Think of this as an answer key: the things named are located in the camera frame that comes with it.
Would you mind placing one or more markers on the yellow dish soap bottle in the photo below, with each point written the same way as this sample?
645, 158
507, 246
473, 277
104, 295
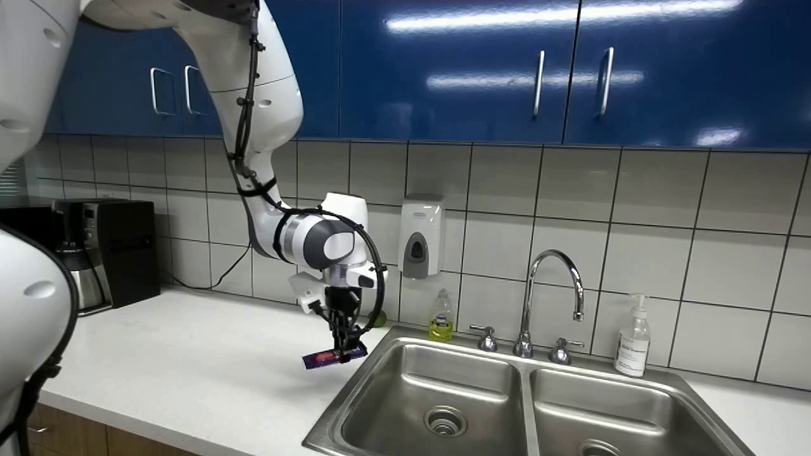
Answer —
442, 326

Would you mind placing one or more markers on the black box appliance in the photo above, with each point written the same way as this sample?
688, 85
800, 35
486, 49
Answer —
127, 255

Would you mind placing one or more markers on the blue upper cabinets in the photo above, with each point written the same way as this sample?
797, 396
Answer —
719, 77

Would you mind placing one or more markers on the drip coffee maker with carafe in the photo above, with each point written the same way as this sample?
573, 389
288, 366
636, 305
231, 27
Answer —
80, 280

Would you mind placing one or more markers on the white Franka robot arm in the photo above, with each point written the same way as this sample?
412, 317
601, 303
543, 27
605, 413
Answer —
269, 101

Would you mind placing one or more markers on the chrome faucet knob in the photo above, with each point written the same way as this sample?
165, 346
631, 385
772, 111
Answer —
562, 350
487, 341

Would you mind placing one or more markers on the white wall soap dispenser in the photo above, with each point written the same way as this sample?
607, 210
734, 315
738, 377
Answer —
418, 236

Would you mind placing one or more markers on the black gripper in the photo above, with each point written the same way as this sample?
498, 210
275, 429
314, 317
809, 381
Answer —
342, 308

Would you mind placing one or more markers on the white pump soap bottle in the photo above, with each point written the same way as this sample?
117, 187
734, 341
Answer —
635, 346

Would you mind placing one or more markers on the wooden base cabinet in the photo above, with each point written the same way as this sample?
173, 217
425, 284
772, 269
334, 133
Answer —
76, 434

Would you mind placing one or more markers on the stainless steel double sink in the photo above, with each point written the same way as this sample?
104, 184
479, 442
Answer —
473, 389

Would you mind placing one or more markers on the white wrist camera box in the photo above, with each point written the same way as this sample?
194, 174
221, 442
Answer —
304, 293

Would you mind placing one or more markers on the chrome gooseneck faucet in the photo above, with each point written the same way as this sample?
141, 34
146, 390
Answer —
529, 305

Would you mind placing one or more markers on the blue cabinet door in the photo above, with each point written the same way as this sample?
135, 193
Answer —
110, 91
320, 77
464, 85

